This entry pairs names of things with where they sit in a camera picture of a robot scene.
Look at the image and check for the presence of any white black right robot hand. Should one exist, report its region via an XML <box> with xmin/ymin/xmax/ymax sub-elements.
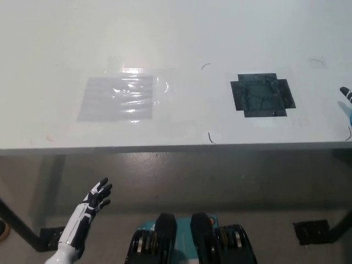
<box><xmin>339</xmin><ymin>86</ymin><xmax>352</xmax><ymax>107</ymax></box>

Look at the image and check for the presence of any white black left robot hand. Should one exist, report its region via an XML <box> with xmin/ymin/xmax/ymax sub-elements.
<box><xmin>58</xmin><ymin>177</ymin><xmax>113</xmax><ymax>252</ymax></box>

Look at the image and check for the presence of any blue soft sponge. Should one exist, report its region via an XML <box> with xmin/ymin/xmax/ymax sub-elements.
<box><xmin>338</xmin><ymin>101</ymin><xmax>352</xmax><ymax>127</ymax></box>

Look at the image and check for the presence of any black tape marked spot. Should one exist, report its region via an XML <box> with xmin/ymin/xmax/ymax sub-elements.
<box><xmin>229</xmin><ymin>73</ymin><xmax>296</xmax><ymax>118</ymax></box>

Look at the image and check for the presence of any black metal table leg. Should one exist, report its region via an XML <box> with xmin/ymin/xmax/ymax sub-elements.
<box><xmin>0</xmin><ymin>197</ymin><xmax>47</xmax><ymax>253</ymax></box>
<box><xmin>328</xmin><ymin>208</ymin><xmax>352</xmax><ymax>244</ymax></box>

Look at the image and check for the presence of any brown round object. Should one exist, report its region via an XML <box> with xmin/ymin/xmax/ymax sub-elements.
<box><xmin>0</xmin><ymin>219</ymin><xmax>12</xmax><ymax>243</ymax></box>

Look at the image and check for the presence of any clear plastic sheet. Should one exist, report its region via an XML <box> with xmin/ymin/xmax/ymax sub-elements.
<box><xmin>76</xmin><ymin>75</ymin><xmax>154</xmax><ymax>123</ymax></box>

